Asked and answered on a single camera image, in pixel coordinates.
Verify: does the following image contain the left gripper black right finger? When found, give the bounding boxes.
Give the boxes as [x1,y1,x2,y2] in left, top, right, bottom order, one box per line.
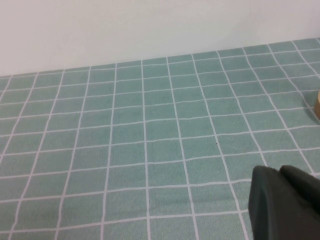
[278,164,320,240]

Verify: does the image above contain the green white checked tablecloth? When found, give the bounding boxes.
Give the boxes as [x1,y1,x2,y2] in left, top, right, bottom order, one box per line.
[0,37,320,240]

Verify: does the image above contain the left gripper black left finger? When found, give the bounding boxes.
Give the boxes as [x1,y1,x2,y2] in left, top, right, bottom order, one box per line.
[247,164,301,240]

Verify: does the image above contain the wooden headphone stand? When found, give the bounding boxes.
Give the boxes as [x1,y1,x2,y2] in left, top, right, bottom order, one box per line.
[313,89,320,120]

